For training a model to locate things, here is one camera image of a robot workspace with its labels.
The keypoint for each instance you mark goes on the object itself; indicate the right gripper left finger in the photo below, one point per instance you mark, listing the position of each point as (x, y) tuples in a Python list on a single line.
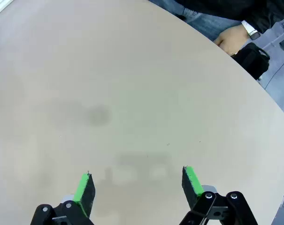
[(85, 192)]

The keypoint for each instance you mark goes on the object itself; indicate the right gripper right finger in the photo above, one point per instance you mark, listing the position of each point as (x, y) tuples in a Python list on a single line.
[(191, 187)]

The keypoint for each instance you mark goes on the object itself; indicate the person's left forearm black sleeve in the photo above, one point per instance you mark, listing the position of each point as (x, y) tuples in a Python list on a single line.
[(268, 14)]

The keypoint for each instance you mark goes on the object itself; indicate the person's left hand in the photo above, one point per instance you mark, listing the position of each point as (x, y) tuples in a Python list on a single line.
[(231, 39)]

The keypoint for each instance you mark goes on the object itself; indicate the black bag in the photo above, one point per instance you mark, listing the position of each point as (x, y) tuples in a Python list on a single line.
[(249, 61)]

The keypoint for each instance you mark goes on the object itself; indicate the white smartwatch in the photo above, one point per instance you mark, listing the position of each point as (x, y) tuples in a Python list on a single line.
[(248, 28)]

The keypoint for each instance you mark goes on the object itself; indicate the person's black jacket torso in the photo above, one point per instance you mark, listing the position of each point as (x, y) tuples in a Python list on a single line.
[(202, 5)]

